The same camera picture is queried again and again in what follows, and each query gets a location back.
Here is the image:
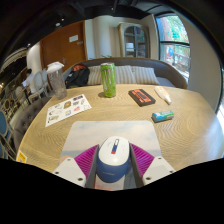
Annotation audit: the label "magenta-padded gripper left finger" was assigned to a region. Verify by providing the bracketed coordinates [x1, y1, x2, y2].
[52, 143, 100, 190]

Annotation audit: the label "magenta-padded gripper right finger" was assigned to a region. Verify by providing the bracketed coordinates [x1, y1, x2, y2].
[128, 143, 176, 188]

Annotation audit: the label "blue and white computer mouse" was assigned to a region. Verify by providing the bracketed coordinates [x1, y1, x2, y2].
[95, 135, 132, 184]

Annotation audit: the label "yellow table sticker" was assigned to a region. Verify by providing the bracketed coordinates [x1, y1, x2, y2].
[15, 150, 28, 164]

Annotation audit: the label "small teal packet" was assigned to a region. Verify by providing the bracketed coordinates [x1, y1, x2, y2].
[151, 110, 175, 124]

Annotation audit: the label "white sticker sheet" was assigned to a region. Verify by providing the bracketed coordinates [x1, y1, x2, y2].
[45, 94, 93, 128]

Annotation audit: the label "black box with red print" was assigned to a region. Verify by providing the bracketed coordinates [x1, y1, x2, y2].
[128, 88, 157, 108]

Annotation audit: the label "white squeeze tube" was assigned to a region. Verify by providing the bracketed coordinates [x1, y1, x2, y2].
[154, 85, 173, 105]

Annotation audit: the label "blue round-back chairs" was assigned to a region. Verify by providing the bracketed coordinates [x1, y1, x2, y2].
[0, 99, 16, 161]

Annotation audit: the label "large glass window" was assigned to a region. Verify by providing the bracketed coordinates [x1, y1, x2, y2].
[155, 13, 192, 83]
[215, 68, 224, 134]

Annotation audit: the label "white dining chairs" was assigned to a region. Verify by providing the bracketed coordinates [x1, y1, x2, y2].
[28, 68, 54, 103]

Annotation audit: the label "clear shaker bottle white lid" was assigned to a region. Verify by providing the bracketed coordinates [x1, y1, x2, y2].
[46, 61, 68, 101]

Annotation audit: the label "black backpack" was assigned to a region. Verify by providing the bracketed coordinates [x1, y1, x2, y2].
[64, 63, 90, 89]

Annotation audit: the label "striped cushion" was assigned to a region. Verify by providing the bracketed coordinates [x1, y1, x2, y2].
[130, 65, 161, 86]
[87, 65, 103, 86]
[114, 65, 137, 85]

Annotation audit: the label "grey curved sofa bench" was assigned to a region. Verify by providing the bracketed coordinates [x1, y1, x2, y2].
[63, 57, 188, 90]

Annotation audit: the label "green drink can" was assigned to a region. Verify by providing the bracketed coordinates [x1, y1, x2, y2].
[100, 62, 117, 98]

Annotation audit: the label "person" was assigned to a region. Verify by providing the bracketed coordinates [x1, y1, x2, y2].
[22, 68, 36, 91]

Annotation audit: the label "brown wooden door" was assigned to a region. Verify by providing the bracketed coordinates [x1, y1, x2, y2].
[39, 20, 88, 73]

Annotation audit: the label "glass-front cabinet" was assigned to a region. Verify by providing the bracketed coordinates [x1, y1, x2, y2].
[117, 22, 150, 59]

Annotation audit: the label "white door sign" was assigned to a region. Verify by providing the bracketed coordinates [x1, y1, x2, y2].
[68, 34, 80, 43]

